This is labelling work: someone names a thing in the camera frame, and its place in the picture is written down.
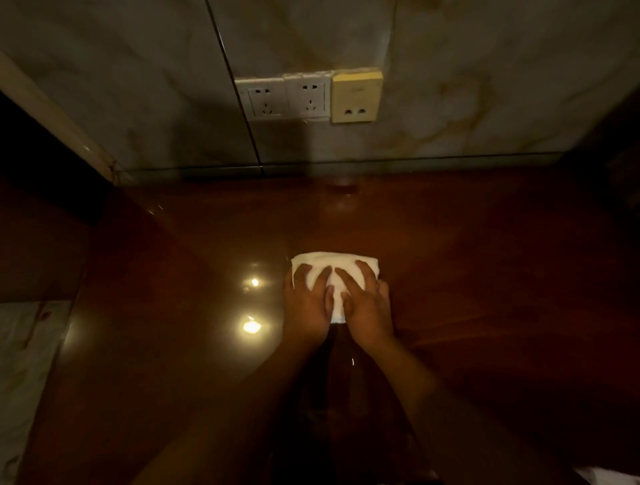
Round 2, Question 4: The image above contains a person's right hand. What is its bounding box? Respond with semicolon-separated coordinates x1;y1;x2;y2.
334;260;396;350

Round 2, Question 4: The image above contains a white wall socket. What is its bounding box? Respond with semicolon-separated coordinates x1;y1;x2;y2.
283;71;334;120
235;76;291;122

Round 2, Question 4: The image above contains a white trim strip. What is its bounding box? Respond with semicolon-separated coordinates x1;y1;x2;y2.
0;50;132;186

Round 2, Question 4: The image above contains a person's left forearm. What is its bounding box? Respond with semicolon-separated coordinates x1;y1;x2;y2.
131;336;331;485

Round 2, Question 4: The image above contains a person's left hand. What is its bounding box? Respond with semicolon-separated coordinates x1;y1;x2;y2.
282;263;335;345

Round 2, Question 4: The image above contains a white cloth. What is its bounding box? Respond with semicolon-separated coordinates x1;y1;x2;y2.
290;252;382;325

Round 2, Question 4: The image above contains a white bed sheet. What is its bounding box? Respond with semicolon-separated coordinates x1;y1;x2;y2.
0;300;73;485

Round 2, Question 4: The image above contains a yellow wall socket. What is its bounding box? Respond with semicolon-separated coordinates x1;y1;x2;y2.
331;70;384;124

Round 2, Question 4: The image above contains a person's right forearm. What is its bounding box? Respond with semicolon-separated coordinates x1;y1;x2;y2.
358;336;591;485

